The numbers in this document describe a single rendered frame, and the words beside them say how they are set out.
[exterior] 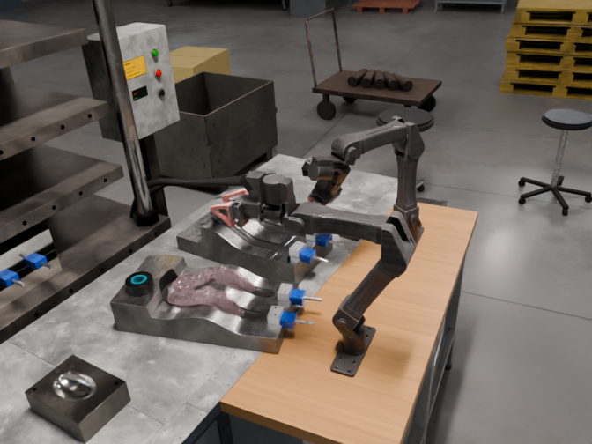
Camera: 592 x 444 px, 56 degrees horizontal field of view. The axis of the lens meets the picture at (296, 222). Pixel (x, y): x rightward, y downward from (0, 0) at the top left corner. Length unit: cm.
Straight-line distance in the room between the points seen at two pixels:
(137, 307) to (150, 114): 97
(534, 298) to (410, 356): 171
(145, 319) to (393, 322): 72
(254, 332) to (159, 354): 28
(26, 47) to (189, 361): 108
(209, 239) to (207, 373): 55
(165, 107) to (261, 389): 135
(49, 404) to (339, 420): 70
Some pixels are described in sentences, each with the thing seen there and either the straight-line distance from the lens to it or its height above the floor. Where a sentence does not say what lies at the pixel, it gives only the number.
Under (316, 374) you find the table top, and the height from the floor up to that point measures 80.
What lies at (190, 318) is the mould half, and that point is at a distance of 162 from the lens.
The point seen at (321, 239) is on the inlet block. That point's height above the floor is 90.
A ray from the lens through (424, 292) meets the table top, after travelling 184.
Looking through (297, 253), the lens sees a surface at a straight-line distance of 180.
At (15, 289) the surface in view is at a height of 82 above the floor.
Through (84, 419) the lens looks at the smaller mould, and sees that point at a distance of 148.
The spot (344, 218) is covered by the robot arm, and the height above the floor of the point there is 123.
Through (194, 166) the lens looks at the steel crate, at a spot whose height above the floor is 24.
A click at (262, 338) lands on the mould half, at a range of 158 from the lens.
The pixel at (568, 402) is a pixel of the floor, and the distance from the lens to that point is 274.
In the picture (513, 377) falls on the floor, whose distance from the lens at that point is 277.
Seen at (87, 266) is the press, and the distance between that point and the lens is 215.
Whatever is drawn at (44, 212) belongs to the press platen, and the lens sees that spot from 207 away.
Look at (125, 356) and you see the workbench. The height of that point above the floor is 80.
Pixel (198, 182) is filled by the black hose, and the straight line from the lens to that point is 230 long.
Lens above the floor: 191
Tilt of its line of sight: 31 degrees down
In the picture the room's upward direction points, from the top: 3 degrees counter-clockwise
